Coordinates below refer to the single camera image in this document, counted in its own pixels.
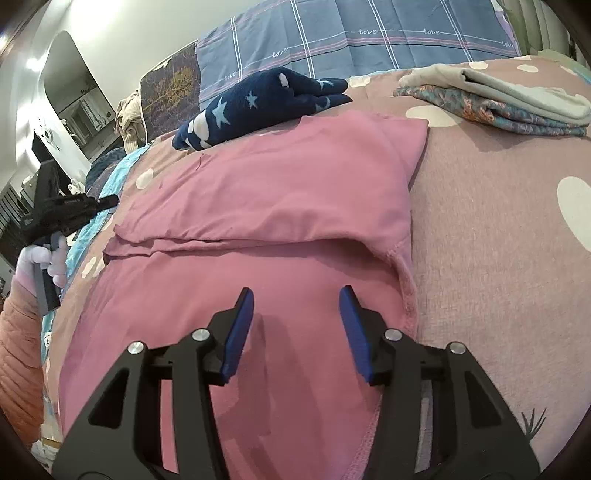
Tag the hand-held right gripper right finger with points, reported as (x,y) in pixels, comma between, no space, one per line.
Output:
(353,332)

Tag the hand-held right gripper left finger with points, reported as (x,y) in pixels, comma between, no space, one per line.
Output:
(238,332)

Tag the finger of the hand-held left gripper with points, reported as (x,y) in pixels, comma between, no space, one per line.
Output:
(94,204)

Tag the pink garment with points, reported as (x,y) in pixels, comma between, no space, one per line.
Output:
(277,207)

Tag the person's left forearm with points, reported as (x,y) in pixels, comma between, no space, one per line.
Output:
(18,350)

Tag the person's left hand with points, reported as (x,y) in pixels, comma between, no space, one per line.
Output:
(57,270)

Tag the light blue patterned blanket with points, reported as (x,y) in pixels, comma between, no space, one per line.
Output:
(115,175)

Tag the beige cloth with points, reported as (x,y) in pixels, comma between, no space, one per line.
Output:
(129,124)

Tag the dark tree print pillow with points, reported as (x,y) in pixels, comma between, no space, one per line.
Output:
(171,87)

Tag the mauve polka dot bedsheet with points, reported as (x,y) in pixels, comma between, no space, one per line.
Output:
(485,230)

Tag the navy star print fleece garment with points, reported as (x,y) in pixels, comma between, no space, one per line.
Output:
(258,101)

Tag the folded floral patterned garment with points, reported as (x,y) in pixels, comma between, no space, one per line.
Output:
(461,104)

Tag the folded grey garment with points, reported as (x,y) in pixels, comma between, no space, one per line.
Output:
(508,87)

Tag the blue plaid pillow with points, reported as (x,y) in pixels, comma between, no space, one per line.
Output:
(346,27)

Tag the grey curtain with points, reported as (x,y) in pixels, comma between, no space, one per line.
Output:
(540,27)

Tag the arched wall mirror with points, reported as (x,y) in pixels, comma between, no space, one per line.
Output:
(74,92)

